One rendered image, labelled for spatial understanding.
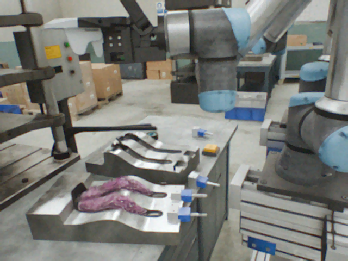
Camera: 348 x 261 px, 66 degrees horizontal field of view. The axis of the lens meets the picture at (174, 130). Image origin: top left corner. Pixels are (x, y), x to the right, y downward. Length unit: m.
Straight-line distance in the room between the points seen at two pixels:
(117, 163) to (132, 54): 0.79
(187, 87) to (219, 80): 4.67
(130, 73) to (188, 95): 3.38
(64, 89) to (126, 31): 1.28
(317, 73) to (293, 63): 6.24
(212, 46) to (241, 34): 0.05
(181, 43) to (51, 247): 0.78
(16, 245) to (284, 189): 0.87
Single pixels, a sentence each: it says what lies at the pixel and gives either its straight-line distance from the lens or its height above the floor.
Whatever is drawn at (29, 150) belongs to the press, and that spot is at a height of 0.79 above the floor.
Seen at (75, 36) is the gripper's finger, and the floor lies 1.44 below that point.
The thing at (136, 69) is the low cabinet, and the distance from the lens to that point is 8.13.
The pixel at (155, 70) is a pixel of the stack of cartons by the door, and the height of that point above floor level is 0.26.
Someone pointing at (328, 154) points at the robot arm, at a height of 1.20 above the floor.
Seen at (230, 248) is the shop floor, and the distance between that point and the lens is 2.05.
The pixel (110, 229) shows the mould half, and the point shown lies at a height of 0.86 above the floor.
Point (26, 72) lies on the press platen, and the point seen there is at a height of 1.28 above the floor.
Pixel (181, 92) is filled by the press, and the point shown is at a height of 0.23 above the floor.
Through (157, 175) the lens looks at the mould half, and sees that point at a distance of 1.17.
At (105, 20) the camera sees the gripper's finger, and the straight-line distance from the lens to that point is 0.51.
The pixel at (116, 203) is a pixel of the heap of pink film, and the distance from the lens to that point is 0.94.
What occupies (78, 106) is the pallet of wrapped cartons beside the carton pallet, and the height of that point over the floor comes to 0.23.
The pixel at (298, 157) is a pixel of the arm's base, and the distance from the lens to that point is 0.78.
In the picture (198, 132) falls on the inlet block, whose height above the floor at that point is 0.83.
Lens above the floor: 1.45
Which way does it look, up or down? 21 degrees down
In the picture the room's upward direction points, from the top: 4 degrees counter-clockwise
